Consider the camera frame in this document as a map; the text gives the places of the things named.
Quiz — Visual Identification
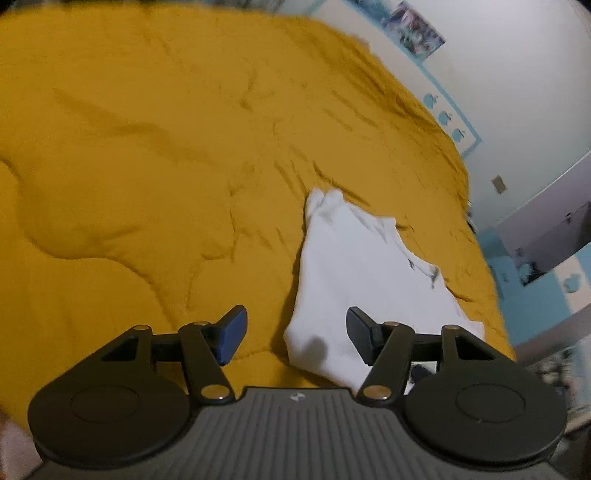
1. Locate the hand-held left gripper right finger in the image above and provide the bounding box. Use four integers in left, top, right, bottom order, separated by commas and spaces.
346, 305, 518, 404

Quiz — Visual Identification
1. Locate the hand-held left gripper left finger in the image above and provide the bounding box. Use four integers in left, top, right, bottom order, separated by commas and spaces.
82, 305, 249, 404

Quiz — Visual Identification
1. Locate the white sweatshirt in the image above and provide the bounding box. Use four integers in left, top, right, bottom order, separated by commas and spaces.
283, 187, 486, 389

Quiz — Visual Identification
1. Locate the yellow blanket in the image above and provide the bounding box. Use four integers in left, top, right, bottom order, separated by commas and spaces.
0, 4, 517, 437

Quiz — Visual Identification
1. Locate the blue and white wardrobe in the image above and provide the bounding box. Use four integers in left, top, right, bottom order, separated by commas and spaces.
475, 148, 591, 416

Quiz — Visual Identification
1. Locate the wall poster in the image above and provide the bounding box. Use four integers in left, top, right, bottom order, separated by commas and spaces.
355, 0, 447, 59

